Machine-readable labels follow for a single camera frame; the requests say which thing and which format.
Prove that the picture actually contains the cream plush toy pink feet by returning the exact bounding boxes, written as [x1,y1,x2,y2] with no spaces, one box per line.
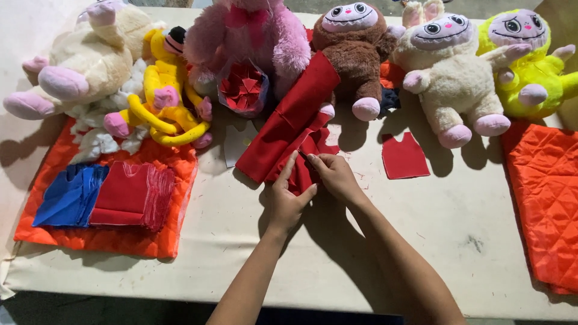
[2,0,167,121]

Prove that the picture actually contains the crumpled orange cloth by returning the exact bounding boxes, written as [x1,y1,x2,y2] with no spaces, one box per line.
[378,60,407,90]

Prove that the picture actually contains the stack of red fabric cutouts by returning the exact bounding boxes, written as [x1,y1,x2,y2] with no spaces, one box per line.
[89,161,176,234]

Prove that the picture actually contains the person's left hand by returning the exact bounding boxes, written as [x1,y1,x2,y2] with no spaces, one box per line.
[267,150,319,234]

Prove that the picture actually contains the clear bag of red scraps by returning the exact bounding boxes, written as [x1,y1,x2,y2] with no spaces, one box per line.
[217,60,271,119]

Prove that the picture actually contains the cut red fabric piece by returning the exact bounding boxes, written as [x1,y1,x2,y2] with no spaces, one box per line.
[381,132,431,180]

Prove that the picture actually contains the pink fluffy teddy bear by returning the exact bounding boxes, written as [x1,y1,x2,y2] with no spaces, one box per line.
[183,0,313,99]

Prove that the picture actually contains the dark blue cloth scrap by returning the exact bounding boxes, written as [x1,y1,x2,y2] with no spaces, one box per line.
[378,86,402,119]

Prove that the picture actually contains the cream plush monster rabbit ears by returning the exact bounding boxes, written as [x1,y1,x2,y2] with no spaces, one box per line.
[390,0,533,150]

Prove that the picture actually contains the person's right hand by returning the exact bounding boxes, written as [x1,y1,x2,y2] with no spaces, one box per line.
[307,153,365,205]

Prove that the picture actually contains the pile of white stuffing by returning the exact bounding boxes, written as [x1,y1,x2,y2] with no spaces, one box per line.
[64,58,151,166]

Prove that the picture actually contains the white paper pattern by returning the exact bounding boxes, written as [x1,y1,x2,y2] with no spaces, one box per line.
[223,119,259,169]

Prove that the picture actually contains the neon yellow plush monster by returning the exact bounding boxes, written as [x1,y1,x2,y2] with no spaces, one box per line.
[476,8,578,121]

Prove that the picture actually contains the small dark scissors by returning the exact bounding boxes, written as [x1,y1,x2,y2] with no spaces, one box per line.
[297,150,317,170]

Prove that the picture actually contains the orange quilted fabric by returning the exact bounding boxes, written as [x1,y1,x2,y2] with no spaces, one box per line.
[14,117,199,259]
[501,119,578,296]

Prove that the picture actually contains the stack of blue fabric pieces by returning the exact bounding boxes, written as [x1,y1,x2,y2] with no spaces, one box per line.
[32,163,110,228]

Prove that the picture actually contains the yellow long-limbed plush toy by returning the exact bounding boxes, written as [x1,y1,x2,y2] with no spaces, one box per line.
[103,26,214,150]

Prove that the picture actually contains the brown plush monster toy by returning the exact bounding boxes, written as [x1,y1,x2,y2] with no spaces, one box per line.
[311,2,399,122]

